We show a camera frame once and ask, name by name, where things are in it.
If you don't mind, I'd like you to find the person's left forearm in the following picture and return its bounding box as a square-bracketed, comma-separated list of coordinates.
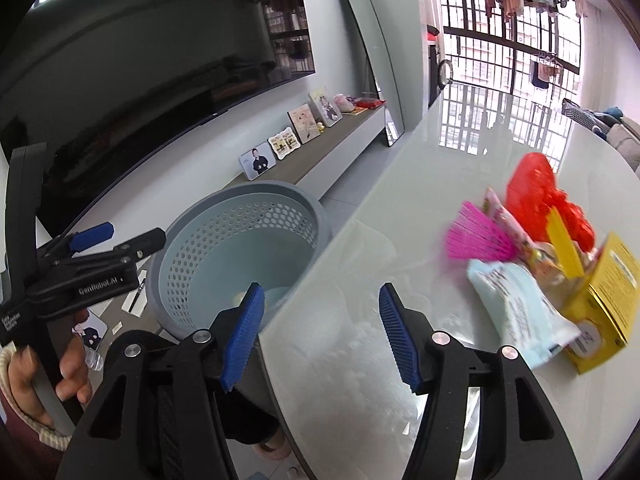
[0, 347, 76, 480]

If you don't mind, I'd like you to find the beige sofa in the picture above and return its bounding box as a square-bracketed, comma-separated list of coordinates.
[605, 115, 640, 176]

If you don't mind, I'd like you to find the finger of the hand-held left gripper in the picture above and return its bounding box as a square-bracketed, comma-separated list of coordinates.
[36, 222, 115, 263]
[37, 227, 167, 291]

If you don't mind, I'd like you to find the pink slipper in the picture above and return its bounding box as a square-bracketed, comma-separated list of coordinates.
[255, 432, 291, 461]

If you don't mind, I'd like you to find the red plastic bag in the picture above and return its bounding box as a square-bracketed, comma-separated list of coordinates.
[505, 152, 596, 253]

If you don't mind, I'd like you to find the clear plastic cup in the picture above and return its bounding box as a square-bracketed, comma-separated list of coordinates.
[537, 242, 601, 311]

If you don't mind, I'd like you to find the portrait photo frame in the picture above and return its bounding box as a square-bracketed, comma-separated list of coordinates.
[240, 142, 277, 182]

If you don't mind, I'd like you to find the small clothes drying rack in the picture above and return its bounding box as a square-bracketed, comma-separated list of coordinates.
[530, 52, 563, 91]

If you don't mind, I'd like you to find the portrait photo card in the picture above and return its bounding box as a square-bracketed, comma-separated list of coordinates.
[72, 310, 108, 351]

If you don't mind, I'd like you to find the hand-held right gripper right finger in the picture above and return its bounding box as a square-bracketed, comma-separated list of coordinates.
[378, 282, 586, 480]

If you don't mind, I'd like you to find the long grey television cabinet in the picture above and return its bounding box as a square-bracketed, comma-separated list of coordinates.
[220, 102, 388, 201]

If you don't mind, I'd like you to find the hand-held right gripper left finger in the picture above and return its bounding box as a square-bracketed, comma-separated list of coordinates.
[55, 282, 266, 480]

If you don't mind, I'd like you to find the colourful snack packet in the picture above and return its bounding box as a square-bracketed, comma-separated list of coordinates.
[482, 187, 546, 266]

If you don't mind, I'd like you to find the grey perforated plastic basket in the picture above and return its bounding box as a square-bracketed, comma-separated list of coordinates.
[145, 181, 332, 343]

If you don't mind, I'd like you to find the person's left hand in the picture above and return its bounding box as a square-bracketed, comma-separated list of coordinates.
[6, 309, 95, 428]

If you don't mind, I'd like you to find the yellow cardboard box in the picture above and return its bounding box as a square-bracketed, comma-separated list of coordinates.
[562, 232, 640, 375]

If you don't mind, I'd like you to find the black white checkered cloth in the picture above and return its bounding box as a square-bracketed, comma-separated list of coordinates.
[562, 98, 608, 133]

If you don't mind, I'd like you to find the large black television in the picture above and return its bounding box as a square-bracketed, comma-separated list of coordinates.
[0, 0, 317, 240]

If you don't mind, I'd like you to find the white paper sheet with pen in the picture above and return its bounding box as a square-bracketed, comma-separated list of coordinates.
[121, 270, 149, 317]

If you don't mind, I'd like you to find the beige photo frame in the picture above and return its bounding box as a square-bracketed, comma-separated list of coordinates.
[287, 103, 323, 145]

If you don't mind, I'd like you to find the yellow plastic stick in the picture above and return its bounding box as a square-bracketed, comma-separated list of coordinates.
[546, 207, 586, 278]

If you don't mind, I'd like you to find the white child photo frame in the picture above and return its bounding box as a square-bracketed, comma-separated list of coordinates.
[308, 87, 343, 128]

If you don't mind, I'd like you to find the pink plastic shuttlecock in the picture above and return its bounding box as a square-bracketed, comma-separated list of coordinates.
[446, 201, 518, 262]

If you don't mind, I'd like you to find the black window grille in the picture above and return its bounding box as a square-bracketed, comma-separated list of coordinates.
[432, 0, 583, 93]

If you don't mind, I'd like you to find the tall black-framed mirror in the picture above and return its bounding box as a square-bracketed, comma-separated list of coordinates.
[338, 0, 406, 147]

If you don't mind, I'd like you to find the person's dark trouser leg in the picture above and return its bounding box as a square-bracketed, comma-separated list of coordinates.
[220, 350, 281, 443]

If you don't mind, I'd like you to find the light blue wipes packet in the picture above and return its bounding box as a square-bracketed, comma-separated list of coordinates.
[466, 259, 581, 368]

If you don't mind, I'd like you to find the scalloped white photo frame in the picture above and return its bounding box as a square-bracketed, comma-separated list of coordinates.
[267, 129, 302, 161]

